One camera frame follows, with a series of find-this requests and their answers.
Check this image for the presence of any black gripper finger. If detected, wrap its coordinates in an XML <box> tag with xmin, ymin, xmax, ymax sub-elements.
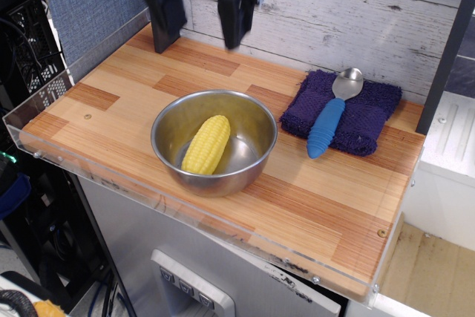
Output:
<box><xmin>145</xmin><ymin>0</ymin><xmax>187</xmax><ymax>36</ymax></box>
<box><xmin>217</xmin><ymin>0</ymin><xmax>257</xmax><ymax>50</ymax></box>

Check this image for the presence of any yellow plastic corn cob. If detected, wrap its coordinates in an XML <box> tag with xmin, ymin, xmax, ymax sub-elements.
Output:
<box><xmin>181</xmin><ymin>115</ymin><xmax>231</xmax><ymax>175</ymax></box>

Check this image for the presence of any stainless steel pot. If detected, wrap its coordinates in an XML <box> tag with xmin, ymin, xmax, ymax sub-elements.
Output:
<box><xmin>151</xmin><ymin>89</ymin><xmax>278</xmax><ymax>197</ymax></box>

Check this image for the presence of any black perforated crate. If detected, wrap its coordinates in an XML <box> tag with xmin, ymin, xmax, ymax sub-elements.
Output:
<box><xmin>1</xmin><ymin>0</ymin><xmax>65</xmax><ymax>99</ymax></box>

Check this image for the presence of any purple folded towel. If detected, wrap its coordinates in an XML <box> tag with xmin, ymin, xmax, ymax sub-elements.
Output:
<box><xmin>280</xmin><ymin>70</ymin><xmax>402</xmax><ymax>157</ymax></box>

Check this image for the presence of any clear acrylic table guard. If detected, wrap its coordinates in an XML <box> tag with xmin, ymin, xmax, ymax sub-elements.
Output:
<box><xmin>6</xmin><ymin>27</ymin><xmax>424</xmax><ymax>316</ymax></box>

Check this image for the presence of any silver control panel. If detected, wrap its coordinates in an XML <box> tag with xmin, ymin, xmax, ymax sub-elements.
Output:
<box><xmin>151</xmin><ymin>249</ymin><xmax>235</xmax><ymax>316</ymax></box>

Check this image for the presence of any yellow object bottom left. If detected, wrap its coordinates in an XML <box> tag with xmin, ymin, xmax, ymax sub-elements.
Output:
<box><xmin>33</xmin><ymin>300</ymin><xmax>67</xmax><ymax>317</ymax></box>

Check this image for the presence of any dark grey left post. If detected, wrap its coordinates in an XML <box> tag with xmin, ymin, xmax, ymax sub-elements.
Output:
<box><xmin>148</xmin><ymin>0</ymin><xmax>186</xmax><ymax>53</ymax></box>

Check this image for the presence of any dark grey post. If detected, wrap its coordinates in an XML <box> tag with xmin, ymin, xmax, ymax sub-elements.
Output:
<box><xmin>148</xmin><ymin>0</ymin><xmax>186</xmax><ymax>53</ymax></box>
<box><xmin>416</xmin><ymin>0</ymin><xmax>474</xmax><ymax>135</ymax></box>

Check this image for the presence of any blue handled metal spoon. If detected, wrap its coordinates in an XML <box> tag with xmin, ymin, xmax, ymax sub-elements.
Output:
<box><xmin>307</xmin><ymin>68</ymin><xmax>364</xmax><ymax>159</ymax></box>

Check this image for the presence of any dark grey right post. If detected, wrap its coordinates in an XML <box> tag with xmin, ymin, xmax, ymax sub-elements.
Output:
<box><xmin>416</xmin><ymin>0</ymin><xmax>474</xmax><ymax>135</ymax></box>

